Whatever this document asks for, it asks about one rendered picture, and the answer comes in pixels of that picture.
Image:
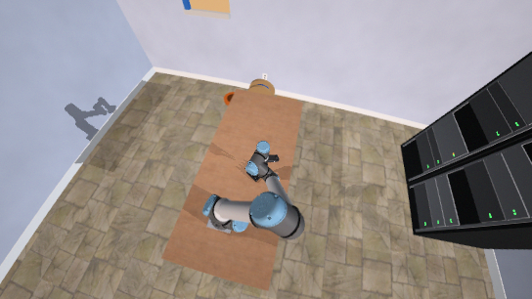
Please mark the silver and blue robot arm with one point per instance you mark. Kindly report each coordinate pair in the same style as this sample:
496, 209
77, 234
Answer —
270, 209

